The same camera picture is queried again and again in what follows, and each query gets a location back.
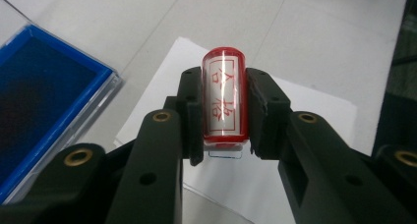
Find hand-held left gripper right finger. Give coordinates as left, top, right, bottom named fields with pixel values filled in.
left=245, top=67, right=293, bottom=161

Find red clear stamp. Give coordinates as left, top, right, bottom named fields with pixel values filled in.
left=201, top=46, right=250, bottom=160

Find blue ink pad clear case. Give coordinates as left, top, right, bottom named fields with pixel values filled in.
left=0, top=0, right=124, bottom=206

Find white paper sheets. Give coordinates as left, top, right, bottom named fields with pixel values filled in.
left=112, top=36, right=358, bottom=224

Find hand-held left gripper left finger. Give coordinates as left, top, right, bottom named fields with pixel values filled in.
left=163, top=66, right=206, bottom=168

